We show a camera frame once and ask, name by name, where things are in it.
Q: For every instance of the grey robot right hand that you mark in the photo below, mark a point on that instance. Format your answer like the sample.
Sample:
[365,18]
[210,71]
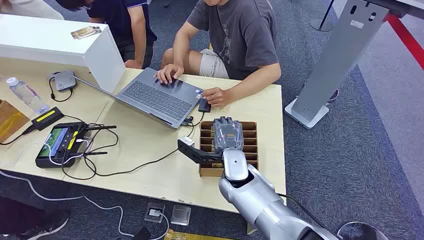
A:
[228,134]

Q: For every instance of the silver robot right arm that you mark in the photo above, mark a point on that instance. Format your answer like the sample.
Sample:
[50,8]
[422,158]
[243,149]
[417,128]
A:
[261,205]

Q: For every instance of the slotted cardboard card box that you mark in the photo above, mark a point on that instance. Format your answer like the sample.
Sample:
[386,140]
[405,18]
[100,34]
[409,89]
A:
[250,139]

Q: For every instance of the person's left hand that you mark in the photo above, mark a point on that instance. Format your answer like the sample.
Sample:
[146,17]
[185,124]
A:
[216,96]

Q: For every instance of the person's hand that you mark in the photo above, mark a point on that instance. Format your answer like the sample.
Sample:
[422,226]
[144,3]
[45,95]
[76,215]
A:
[169,73]
[216,96]

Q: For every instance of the person's right hand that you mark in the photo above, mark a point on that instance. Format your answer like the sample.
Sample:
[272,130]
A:
[169,73]

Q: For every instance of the brown printed card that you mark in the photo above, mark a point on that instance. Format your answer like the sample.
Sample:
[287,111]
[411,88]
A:
[85,32]

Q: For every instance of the small black device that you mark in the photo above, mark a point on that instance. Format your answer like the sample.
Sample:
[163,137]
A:
[204,105]

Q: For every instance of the grey laptop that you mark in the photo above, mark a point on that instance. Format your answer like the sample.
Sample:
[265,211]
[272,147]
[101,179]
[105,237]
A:
[159,99]

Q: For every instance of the closed metal floor socket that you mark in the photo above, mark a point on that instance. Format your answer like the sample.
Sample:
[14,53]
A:
[181,215]

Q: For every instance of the floor socket with white plug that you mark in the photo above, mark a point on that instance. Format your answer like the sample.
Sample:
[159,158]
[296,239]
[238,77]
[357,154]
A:
[154,212]

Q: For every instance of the yellow patterned sheet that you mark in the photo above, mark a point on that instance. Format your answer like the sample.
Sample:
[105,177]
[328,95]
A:
[192,236]

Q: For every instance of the grey slanted kiosk stand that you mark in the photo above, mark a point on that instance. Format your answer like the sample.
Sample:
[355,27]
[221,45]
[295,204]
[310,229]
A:
[338,56]

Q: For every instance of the round grey pole base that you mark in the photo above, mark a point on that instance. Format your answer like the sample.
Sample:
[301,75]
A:
[322,24]

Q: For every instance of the small grey hub box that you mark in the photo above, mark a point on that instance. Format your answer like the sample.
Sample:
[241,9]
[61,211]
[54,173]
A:
[65,80]

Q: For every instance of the black remote controller with screen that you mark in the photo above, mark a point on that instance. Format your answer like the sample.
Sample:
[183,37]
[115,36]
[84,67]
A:
[56,145]

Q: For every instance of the black power adapter yellow label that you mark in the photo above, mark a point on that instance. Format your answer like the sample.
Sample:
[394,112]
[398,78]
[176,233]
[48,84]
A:
[48,118]

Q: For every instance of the white desk shelf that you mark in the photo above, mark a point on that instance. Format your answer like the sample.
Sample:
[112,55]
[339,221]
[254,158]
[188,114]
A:
[49,43]

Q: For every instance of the clear plastic water bottle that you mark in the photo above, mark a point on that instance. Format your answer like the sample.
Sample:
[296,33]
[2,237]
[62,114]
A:
[28,96]

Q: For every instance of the black shoe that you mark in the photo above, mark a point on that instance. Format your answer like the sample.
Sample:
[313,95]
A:
[43,227]

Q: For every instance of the brown cardboard box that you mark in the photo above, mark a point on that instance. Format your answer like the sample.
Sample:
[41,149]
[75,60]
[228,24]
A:
[10,121]

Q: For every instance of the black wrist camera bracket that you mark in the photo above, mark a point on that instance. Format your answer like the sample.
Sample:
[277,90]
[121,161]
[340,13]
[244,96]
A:
[198,154]

